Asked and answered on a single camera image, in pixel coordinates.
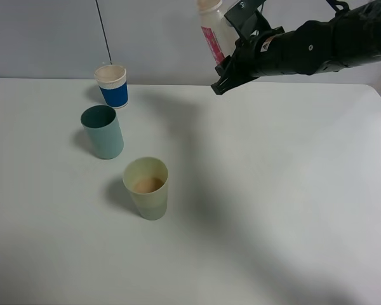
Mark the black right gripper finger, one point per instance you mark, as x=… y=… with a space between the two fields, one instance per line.
x=231 y=76

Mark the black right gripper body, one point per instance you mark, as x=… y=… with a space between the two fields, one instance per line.
x=243 y=63

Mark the pink label drink bottle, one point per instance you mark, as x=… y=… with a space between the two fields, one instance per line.
x=218 y=32

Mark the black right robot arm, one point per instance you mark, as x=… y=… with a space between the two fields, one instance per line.
x=350 y=39

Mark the blue paper cup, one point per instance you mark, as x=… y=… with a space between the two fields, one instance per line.
x=112 y=81

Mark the light green plastic cup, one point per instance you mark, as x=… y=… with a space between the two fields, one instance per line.
x=146 y=180

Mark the teal plastic cup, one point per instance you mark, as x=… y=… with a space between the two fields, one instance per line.
x=101 y=125

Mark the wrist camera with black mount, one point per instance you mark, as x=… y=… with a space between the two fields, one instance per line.
x=246 y=18

